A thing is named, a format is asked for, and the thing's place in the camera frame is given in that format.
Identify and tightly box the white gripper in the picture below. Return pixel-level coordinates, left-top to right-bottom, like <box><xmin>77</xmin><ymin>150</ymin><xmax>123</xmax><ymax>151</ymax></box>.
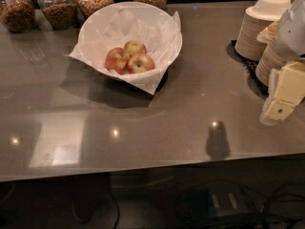
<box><xmin>259</xmin><ymin>62</ymin><xmax>305</xmax><ymax>126</ymax></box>

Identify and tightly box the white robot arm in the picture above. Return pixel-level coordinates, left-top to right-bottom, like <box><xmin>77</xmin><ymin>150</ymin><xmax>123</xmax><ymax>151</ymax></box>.
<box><xmin>260</xmin><ymin>0</ymin><xmax>305</xmax><ymax>126</ymax></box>

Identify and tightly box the back red yellow apple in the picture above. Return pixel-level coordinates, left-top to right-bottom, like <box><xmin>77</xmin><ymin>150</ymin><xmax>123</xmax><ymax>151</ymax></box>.
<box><xmin>124</xmin><ymin>40</ymin><xmax>147</xmax><ymax>56</ymax></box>

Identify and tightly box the white bowl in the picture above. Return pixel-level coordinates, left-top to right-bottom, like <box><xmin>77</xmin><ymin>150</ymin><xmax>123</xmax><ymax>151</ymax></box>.
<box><xmin>77</xmin><ymin>1</ymin><xmax>183</xmax><ymax>83</ymax></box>

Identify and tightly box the black rubber mat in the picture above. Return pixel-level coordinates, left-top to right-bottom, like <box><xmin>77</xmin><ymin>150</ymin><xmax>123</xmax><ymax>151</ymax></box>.
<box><xmin>231</xmin><ymin>40</ymin><xmax>269</xmax><ymax>99</ymax></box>

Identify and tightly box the front stack of paper bowls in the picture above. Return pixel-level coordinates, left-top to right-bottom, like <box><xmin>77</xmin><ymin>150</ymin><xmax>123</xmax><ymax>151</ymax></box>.
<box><xmin>254</xmin><ymin>20</ymin><xmax>292</xmax><ymax>88</ymax></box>

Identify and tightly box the stack of paper bowls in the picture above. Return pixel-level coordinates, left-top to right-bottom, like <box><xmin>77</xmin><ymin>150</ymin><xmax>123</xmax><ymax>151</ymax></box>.
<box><xmin>234</xmin><ymin>0</ymin><xmax>291</xmax><ymax>61</ymax></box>
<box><xmin>254</xmin><ymin>20</ymin><xmax>292</xmax><ymax>88</ymax></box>

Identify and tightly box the back stack of paper bowls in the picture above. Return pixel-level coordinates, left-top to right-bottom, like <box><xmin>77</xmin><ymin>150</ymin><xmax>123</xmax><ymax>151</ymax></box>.
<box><xmin>234</xmin><ymin>0</ymin><xmax>291</xmax><ymax>61</ymax></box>

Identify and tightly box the dark box under table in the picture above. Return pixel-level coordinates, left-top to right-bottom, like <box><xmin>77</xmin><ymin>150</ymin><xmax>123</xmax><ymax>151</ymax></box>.
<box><xmin>176</xmin><ymin>185</ymin><xmax>259</xmax><ymax>228</ymax></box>

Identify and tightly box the far left glass cereal jar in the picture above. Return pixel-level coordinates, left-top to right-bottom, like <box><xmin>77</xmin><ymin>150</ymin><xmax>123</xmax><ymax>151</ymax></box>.
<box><xmin>0</xmin><ymin>0</ymin><xmax>36</xmax><ymax>32</ymax></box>

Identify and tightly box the black cable under table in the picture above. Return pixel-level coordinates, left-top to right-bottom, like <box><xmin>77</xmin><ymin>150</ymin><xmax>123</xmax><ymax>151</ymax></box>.
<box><xmin>258</xmin><ymin>183</ymin><xmax>305</xmax><ymax>229</ymax></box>

